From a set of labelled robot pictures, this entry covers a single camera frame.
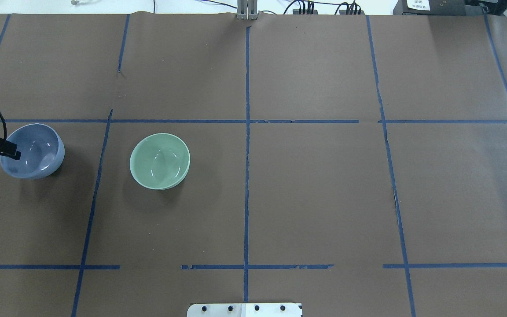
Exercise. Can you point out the blue bowl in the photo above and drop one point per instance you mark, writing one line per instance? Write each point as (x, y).
(42, 152)

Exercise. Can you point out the green bowl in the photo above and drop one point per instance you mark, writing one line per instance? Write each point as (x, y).
(160, 161)

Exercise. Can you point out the black device with label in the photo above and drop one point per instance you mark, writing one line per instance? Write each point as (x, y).
(436, 8)

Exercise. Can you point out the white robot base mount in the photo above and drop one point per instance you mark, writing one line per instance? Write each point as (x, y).
(268, 309)

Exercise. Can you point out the aluminium profile post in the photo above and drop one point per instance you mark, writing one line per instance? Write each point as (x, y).
(247, 10)

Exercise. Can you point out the black cable connector block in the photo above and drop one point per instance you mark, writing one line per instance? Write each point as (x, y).
(305, 7)

